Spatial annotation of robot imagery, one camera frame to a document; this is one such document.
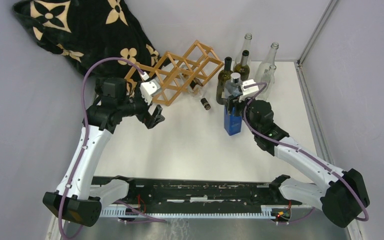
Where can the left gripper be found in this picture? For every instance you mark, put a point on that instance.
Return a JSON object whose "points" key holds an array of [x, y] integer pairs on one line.
{"points": [[151, 120]]}

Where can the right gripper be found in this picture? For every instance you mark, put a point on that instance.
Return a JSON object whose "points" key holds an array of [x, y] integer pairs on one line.
{"points": [[235, 102]]}

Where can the blue glass bottle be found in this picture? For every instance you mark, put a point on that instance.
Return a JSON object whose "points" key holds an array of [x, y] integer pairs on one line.
{"points": [[232, 123]]}

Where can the dark wine bottle red label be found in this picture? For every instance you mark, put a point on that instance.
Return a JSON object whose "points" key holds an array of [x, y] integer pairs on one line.
{"points": [[223, 77]]}

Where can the tall clear glass bottle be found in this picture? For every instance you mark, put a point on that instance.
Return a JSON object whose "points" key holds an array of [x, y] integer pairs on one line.
{"points": [[265, 64]]}

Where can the dark green wine bottle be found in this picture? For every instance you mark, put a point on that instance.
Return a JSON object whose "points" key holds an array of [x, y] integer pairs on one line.
{"points": [[242, 67]]}

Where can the small clear bottle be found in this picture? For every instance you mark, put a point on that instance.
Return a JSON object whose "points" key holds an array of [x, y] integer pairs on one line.
{"points": [[268, 78]]}

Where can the clear bottle with black label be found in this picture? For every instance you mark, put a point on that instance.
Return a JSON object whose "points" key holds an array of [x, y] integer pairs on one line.
{"points": [[245, 46]]}

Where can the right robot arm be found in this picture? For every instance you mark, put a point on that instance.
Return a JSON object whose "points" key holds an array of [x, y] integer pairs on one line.
{"points": [[340, 194]]}

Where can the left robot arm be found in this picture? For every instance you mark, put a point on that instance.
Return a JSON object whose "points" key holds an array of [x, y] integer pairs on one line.
{"points": [[74, 199]]}

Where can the wooden wine rack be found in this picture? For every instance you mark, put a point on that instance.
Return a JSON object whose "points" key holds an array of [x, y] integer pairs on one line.
{"points": [[174, 73]]}

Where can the black floral blanket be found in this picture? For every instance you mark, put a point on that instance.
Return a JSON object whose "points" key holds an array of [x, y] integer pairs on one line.
{"points": [[87, 31]]}

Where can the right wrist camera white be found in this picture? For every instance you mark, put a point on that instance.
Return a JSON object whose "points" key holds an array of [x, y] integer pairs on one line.
{"points": [[248, 89]]}

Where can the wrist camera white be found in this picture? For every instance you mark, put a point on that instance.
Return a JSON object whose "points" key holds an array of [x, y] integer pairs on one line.
{"points": [[248, 89], [150, 89]]}

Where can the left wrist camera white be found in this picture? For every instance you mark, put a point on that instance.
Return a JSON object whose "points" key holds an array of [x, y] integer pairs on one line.
{"points": [[150, 89]]}

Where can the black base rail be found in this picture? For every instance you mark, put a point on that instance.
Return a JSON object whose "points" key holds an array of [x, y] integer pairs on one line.
{"points": [[174, 196]]}

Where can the aluminium frame profile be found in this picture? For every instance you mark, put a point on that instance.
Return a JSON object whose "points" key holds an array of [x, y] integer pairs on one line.
{"points": [[308, 93]]}

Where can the white cable duct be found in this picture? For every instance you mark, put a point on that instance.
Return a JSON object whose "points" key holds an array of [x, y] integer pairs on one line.
{"points": [[120, 211]]}

